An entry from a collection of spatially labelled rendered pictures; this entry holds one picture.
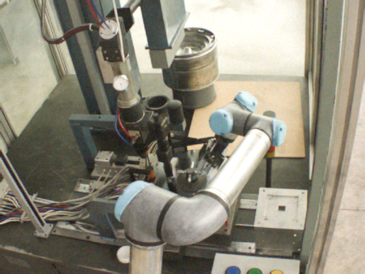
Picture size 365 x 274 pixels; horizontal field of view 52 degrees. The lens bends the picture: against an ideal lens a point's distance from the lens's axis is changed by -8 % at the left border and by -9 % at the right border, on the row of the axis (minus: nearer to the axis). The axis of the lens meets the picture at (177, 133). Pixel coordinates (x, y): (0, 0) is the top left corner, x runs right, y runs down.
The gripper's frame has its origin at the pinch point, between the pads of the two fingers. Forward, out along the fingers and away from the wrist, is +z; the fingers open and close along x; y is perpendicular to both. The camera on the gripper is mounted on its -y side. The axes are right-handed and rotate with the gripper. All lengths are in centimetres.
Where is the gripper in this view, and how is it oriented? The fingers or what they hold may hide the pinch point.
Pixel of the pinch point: (201, 170)
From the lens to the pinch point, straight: 147.4
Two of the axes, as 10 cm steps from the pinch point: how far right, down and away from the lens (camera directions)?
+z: -4.0, 7.3, 5.5
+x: 8.8, 4.7, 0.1
